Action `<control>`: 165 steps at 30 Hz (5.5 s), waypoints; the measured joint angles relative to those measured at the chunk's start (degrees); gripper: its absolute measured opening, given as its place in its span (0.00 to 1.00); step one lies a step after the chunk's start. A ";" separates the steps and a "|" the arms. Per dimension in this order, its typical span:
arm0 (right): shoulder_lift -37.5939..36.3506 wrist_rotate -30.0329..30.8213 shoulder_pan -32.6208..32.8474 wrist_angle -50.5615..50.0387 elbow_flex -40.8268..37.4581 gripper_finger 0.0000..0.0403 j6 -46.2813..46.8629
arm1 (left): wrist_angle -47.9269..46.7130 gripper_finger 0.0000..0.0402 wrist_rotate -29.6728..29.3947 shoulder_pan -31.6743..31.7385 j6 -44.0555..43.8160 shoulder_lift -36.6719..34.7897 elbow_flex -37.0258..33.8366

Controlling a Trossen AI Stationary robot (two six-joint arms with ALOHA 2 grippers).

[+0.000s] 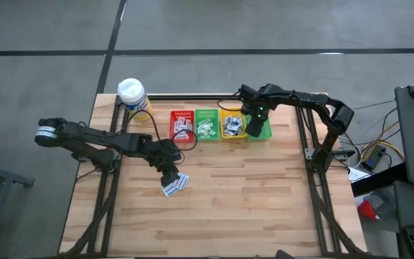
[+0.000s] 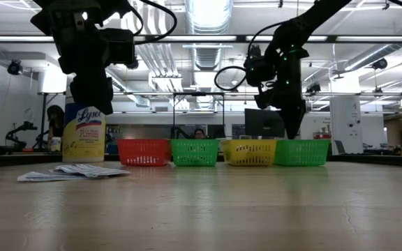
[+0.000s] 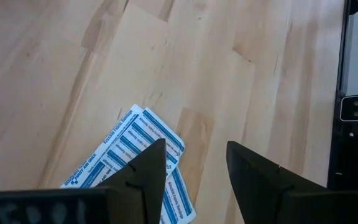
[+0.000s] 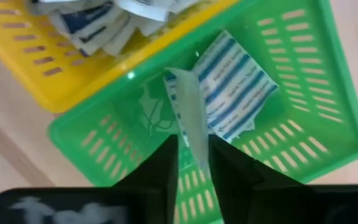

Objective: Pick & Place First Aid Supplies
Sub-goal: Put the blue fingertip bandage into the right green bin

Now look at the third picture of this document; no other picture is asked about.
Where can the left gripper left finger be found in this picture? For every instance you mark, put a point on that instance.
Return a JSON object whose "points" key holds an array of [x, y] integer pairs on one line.
{"points": [[148, 174]]}

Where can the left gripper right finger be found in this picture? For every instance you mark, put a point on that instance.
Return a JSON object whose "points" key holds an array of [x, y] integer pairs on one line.
{"points": [[253, 180]]}

